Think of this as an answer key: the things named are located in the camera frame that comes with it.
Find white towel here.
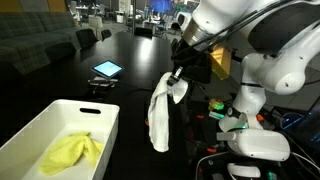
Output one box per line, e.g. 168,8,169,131
148,72,188,152

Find white plastic bucket bin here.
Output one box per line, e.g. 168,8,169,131
0,99,120,180

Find yellow wrist camera box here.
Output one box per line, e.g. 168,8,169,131
210,45,231,80

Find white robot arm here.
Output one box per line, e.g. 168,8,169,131
169,0,320,132

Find white VR headset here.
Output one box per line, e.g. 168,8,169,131
217,129,290,161

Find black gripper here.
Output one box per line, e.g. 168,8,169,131
167,39,211,86

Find dark office chair far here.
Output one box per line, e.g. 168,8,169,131
101,29,112,40

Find dark office chair near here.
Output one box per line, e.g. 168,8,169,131
76,29,98,49

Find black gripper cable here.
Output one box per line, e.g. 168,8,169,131
189,0,294,51

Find plaid green sofa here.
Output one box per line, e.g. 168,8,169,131
0,12,80,74

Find colourful toy blocks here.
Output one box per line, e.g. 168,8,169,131
208,99,224,111

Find yellow towel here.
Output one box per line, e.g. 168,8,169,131
39,131,103,176

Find white VR controller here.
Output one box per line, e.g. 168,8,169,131
227,163,261,178

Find dark office chair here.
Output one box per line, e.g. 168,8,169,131
101,29,112,40
76,29,98,49

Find lit tablet on table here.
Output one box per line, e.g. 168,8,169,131
91,60,123,79

